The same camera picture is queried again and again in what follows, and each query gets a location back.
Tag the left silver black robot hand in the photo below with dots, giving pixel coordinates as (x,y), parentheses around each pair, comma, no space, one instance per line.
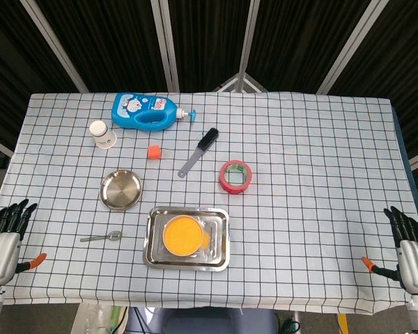
(0,250)

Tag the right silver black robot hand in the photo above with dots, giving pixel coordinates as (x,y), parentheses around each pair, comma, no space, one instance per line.
(416,264)

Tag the translucent grey plastic spoon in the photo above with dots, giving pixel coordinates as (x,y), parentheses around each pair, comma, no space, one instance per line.
(114,236)

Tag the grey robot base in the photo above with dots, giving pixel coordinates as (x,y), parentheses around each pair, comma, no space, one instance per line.
(202,321)

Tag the white grid-patterned tablecloth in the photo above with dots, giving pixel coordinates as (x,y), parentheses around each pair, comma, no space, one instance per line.
(299,226)

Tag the bowl of yellow powder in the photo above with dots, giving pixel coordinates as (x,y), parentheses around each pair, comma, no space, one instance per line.
(182,236)

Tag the rectangular steel tray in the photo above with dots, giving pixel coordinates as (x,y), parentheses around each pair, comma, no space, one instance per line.
(217,243)

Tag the clear plastic bag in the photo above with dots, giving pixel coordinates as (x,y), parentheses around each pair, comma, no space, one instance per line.
(94,318)

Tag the round steel plate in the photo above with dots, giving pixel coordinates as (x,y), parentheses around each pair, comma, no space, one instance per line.
(121,189)

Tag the white paper cup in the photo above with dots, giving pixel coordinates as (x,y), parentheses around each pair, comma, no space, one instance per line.
(104,137)

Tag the orange cube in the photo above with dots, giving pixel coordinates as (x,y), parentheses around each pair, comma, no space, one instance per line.
(154,152)

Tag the blue detergent pump bottle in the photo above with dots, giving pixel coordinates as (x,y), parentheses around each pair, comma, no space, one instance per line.
(125,111)

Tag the red tape roll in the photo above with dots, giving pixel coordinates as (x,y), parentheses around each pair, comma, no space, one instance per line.
(226,182)

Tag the grey brush black bristles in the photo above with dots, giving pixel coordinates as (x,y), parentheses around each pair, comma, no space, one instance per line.
(205,141)

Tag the black folding screen white frame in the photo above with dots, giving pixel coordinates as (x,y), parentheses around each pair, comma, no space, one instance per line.
(118,35)

